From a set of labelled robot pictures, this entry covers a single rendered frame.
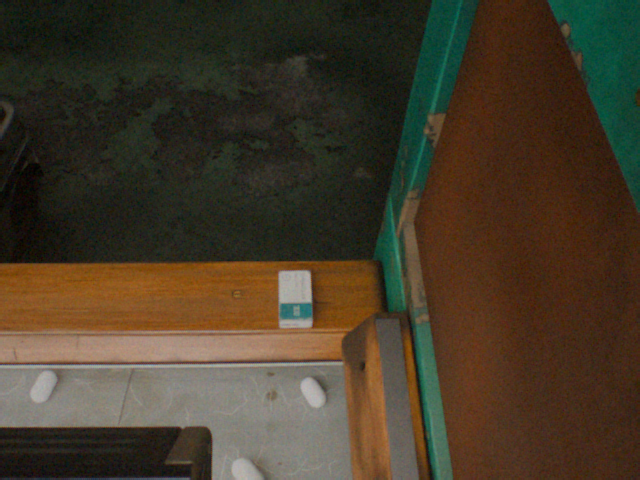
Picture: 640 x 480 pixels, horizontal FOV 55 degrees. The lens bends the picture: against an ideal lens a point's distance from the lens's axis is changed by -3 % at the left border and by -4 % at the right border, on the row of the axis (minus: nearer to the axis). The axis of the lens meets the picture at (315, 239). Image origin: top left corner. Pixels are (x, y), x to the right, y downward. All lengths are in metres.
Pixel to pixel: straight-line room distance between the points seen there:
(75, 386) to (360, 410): 0.31
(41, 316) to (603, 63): 0.61
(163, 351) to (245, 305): 0.10
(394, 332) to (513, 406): 0.21
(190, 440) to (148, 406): 0.38
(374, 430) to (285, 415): 0.14
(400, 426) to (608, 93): 0.36
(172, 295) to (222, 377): 0.11
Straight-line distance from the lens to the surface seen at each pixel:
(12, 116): 1.60
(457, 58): 0.49
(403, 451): 0.55
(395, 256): 0.67
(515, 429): 0.40
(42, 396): 0.71
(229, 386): 0.69
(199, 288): 0.72
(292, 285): 0.69
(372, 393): 0.58
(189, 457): 0.29
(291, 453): 0.66
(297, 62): 2.15
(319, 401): 0.66
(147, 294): 0.72
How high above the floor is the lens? 1.38
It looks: 55 degrees down
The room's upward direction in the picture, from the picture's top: 5 degrees clockwise
